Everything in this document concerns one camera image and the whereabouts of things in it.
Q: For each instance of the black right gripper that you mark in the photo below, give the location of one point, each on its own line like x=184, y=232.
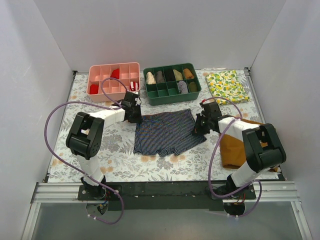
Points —
x=200, y=124

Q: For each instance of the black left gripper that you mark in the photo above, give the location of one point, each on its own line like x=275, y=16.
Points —
x=135, y=116

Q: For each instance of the navy striped underwear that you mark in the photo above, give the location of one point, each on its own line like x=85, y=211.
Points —
x=166, y=133

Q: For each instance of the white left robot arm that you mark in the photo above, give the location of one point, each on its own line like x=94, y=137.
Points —
x=85, y=138

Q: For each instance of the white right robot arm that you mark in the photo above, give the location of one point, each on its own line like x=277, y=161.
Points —
x=235, y=182

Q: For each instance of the cream rolled underwear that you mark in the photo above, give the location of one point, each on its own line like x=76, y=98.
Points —
x=150, y=79

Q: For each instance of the olive green rolled underwear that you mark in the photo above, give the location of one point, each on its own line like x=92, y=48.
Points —
x=193, y=87

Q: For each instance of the grey striped rolled underwear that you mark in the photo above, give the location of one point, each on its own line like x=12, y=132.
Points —
x=183, y=87

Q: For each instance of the black rolled underwear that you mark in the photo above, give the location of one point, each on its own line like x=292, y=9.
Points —
x=169, y=75

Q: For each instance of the orange brown rolled underwear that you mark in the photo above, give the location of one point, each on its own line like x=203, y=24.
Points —
x=188, y=73

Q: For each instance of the beige yellow rolled underwear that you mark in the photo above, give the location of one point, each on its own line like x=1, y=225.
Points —
x=178, y=75

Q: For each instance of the red white striped sock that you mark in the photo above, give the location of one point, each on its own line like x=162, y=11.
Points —
x=134, y=86

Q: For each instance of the pink divided organizer box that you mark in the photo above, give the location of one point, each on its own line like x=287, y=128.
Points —
x=112, y=87

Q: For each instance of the red rolled sock top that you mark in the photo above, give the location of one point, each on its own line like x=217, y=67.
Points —
x=115, y=73

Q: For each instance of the red rolled sock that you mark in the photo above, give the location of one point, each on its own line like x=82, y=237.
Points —
x=115, y=73
x=94, y=89

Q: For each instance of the lemon print folded cloth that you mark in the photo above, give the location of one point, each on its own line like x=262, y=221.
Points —
x=226, y=85

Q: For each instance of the red rolled sock bottom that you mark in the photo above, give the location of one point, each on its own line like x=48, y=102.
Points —
x=94, y=89

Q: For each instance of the mustard brown folded cloth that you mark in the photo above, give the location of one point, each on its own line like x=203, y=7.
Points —
x=232, y=152

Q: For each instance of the green divided organizer box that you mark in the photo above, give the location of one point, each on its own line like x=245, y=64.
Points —
x=168, y=92

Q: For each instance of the floral patterned table mat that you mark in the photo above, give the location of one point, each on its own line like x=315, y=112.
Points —
x=116, y=158

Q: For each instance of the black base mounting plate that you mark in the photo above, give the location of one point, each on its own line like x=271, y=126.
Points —
x=165, y=195

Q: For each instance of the aluminium frame rail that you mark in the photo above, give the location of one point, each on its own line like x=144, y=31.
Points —
x=275, y=214

